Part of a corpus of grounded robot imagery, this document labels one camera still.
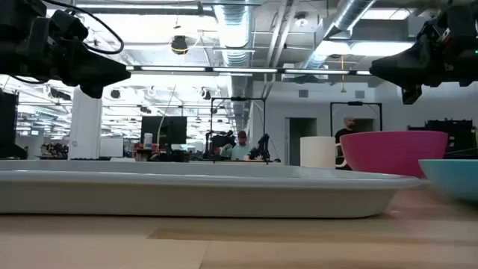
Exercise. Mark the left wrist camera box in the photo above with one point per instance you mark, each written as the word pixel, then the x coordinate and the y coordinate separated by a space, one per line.
pixel 69 24

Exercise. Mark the black monitor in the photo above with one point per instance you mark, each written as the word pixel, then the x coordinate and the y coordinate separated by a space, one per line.
pixel 164 130

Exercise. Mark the grey plastic tray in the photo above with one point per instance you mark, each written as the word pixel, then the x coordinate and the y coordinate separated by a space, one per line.
pixel 186 198

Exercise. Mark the person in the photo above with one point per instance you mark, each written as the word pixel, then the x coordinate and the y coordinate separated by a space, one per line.
pixel 239 151
pixel 349 123

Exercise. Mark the slanted silver ceiling duct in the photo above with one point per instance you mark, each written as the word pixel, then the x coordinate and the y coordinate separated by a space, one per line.
pixel 351 15

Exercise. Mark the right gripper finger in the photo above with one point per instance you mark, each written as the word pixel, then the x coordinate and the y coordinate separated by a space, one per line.
pixel 411 95
pixel 407 69

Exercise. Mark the black equipment cabinet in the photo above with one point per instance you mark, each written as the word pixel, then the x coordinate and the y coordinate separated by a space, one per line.
pixel 452 138

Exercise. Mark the round black ceiling device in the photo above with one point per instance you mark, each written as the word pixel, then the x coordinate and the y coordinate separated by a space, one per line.
pixel 179 45

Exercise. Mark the black frame stand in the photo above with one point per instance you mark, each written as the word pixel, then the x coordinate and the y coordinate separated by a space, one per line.
pixel 354 103
pixel 239 99

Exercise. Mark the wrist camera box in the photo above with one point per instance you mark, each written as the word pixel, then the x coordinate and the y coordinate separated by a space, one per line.
pixel 69 24
pixel 435 31

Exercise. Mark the wall vent grille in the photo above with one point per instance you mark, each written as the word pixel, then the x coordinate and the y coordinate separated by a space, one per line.
pixel 359 94
pixel 303 93

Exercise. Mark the white mug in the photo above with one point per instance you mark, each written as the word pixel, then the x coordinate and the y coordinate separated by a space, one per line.
pixel 317 153

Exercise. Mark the white canister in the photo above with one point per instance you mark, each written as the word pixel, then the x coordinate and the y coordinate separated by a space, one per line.
pixel 148 141

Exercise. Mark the white pillar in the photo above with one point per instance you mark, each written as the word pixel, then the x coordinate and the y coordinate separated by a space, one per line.
pixel 86 127

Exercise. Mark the pink bowl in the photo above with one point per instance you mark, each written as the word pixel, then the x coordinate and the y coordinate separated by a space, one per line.
pixel 392 153

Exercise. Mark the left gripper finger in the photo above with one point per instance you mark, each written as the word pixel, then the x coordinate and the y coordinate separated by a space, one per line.
pixel 92 92
pixel 101 73

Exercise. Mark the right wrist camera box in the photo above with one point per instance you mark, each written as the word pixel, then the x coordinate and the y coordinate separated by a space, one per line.
pixel 435 31

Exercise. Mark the blue plate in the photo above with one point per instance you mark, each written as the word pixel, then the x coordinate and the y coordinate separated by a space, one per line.
pixel 452 179

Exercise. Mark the dark doorway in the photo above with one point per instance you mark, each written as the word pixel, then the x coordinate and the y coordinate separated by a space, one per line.
pixel 298 127

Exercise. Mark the ribbed silver ceiling duct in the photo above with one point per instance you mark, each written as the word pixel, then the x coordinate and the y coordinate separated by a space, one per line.
pixel 233 33

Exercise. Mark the black background robot arm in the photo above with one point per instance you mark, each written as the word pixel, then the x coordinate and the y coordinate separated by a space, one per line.
pixel 220 140
pixel 263 145

